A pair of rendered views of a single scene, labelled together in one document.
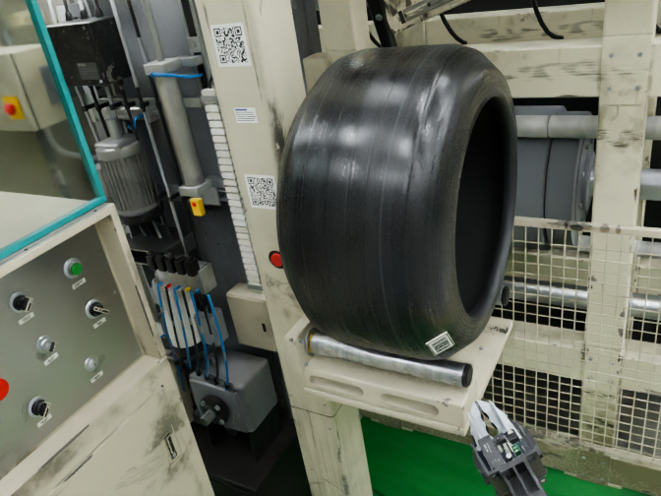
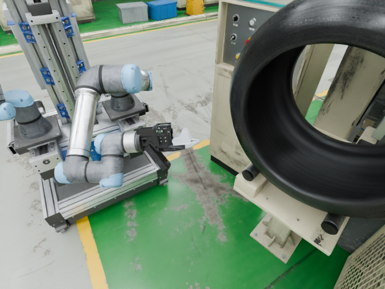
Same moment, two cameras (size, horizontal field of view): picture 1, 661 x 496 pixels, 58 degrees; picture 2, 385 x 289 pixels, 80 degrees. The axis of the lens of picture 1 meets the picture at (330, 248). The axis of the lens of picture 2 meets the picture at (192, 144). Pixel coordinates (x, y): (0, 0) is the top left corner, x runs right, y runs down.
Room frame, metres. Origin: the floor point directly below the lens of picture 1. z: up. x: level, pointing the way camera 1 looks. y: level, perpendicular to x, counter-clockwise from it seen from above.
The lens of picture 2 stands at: (0.78, -0.76, 1.53)
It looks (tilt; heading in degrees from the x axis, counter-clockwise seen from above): 43 degrees down; 101
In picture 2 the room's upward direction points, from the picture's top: straight up
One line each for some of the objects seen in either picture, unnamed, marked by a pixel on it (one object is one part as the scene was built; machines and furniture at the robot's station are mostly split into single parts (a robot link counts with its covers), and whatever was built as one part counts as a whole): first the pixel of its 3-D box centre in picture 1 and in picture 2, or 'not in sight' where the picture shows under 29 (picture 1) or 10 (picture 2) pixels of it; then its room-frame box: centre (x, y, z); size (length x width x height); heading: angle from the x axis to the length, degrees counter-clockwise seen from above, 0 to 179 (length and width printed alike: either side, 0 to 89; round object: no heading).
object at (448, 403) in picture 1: (386, 382); (269, 161); (0.96, -0.07, 0.84); 0.36 x 0.09 x 0.06; 57
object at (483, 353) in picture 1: (412, 355); (299, 187); (1.08, -0.14, 0.80); 0.37 x 0.36 x 0.02; 147
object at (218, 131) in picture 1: (242, 195); not in sight; (1.22, 0.17, 1.19); 0.05 x 0.04 x 0.48; 147
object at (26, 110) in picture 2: not in sight; (20, 105); (-0.27, 0.05, 0.88); 0.13 x 0.12 x 0.14; 17
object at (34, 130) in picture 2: not in sight; (32, 123); (-0.26, 0.05, 0.77); 0.15 x 0.15 x 0.10
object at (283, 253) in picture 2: not in sight; (277, 233); (1.20, 0.08, 0.02); 0.27 x 0.27 x 0.04; 57
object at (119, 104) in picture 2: not in sight; (121, 98); (0.10, 0.38, 0.77); 0.15 x 0.15 x 0.10
